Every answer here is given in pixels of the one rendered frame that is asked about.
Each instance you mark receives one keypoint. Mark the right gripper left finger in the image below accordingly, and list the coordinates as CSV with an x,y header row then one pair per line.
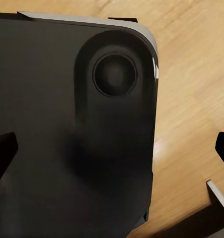
x,y
8,149

